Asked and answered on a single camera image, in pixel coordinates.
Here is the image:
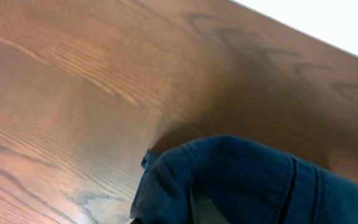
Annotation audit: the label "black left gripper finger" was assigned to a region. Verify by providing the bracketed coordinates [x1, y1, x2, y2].
[190, 183, 229, 224]

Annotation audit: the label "dark blue denim shorts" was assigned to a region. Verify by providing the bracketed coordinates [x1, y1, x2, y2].
[130, 135, 358, 223]

